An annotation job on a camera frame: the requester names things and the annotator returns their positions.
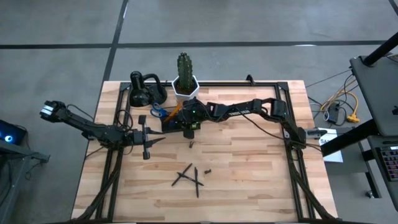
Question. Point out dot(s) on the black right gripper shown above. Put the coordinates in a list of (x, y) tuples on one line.
[(191, 115)]

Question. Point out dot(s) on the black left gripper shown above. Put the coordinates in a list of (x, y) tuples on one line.
[(141, 137)]

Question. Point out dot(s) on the purple binder clip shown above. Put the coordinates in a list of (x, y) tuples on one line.
[(171, 125)]

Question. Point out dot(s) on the black pen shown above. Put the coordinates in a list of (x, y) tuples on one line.
[(185, 170), (194, 181), (196, 186)]

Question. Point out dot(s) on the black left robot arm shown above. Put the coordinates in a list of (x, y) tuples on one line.
[(93, 129)]

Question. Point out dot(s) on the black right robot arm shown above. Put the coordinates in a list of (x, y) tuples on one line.
[(248, 107)]

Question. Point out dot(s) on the black desk organizer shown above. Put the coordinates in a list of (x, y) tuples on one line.
[(177, 129)]

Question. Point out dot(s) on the white hexagonal plant pot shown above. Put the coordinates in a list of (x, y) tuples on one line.
[(186, 100)]

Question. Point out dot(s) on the black desk lamp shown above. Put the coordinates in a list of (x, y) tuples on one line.
[(140, 96)]

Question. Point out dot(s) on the green cactus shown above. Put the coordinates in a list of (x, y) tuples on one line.
[(185, 71)]

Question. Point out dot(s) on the grey metal desk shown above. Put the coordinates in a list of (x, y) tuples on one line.
[(15, 149)]

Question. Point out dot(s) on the black computer with blue light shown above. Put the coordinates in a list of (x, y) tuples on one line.
[(12, 133)]

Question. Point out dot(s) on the black power strip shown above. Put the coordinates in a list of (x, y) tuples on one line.
[(334, 113)]

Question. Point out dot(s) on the white paper sheet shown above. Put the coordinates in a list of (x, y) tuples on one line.
[(334, 155)]

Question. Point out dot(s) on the black stand beam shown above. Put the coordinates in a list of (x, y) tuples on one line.
[(348, 140)]

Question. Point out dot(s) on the dark grey side desk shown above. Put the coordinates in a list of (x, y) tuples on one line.
[(376, 186)]

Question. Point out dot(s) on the black pole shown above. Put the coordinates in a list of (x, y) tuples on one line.
[(381, 49)]

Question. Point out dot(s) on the black backlit keyboard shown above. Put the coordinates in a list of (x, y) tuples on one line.
[(391, 161)]

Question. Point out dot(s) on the black aluminium frame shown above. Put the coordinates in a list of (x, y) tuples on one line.
[(217, 84)]

